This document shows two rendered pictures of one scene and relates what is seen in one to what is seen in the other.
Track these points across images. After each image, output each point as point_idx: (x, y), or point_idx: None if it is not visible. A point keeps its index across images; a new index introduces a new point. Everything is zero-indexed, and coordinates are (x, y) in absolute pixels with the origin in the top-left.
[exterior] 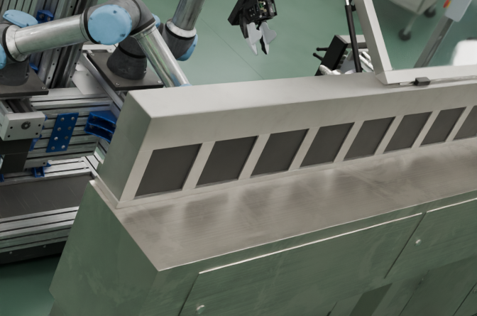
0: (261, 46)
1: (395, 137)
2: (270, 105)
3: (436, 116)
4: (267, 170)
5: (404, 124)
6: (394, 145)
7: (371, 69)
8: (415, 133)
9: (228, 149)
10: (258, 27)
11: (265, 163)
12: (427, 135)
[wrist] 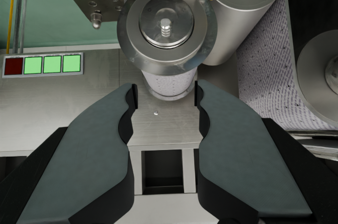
0: (200, 90)
1: (152, 162)
2: None
3: (195, 176)
4: (22, 156)
5: (155, 175)
6: (156, 154)
7: (322, 154)
8: (177, 161)
9: None
10: (220, 202)
11: (16, 163)
12: (197, 156)
